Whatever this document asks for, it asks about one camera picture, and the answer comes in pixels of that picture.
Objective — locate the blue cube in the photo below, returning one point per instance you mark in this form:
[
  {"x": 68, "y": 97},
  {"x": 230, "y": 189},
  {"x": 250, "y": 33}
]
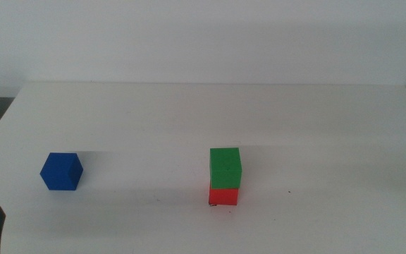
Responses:
[{"x": 60, "y": 173}]

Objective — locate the green cube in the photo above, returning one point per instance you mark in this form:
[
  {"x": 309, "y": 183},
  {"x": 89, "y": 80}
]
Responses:
[{"x": 225, "y": 169}]

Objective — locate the red cube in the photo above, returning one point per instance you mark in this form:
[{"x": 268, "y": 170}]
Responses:
[{"x": 223, "y": 197}]

